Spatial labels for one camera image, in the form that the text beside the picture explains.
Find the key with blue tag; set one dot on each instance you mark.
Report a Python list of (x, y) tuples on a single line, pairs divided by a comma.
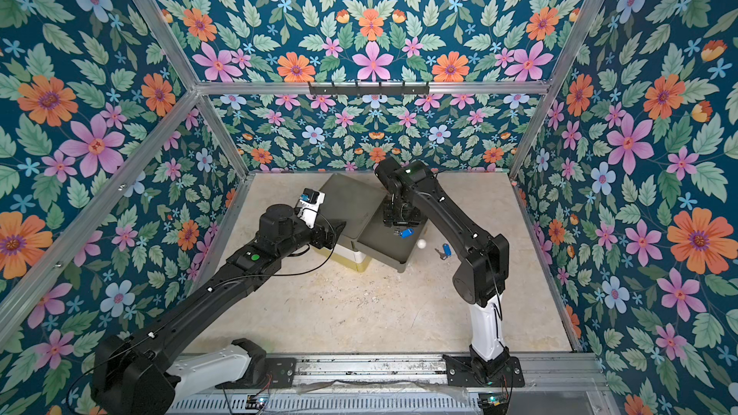
[(405, 233), (444, 252)]

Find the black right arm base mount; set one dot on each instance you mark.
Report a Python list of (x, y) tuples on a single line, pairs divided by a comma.
[(473, 371)]

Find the aluminium front rail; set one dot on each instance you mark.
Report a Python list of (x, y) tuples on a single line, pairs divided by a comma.
[(556, 383)]

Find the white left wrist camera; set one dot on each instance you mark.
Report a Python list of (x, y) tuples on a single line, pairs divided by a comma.
[(308, 205)]

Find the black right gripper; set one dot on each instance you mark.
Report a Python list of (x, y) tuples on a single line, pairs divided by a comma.
[(401, 217)]

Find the white yellow drawer cabinet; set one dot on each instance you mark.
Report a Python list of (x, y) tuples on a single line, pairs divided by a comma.
[(357, 261)]

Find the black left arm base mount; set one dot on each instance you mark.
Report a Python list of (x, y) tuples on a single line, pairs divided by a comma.
[(263, 369)]

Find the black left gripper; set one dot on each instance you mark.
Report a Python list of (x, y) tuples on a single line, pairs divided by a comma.
[(330, 239)]

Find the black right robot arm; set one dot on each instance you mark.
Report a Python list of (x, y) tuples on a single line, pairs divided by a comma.
[(416, 195)]

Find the black hook rail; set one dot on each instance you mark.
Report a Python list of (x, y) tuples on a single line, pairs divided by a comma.
[(357, 89)]

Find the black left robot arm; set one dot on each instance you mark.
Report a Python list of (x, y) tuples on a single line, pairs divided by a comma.
[(144, 373)]

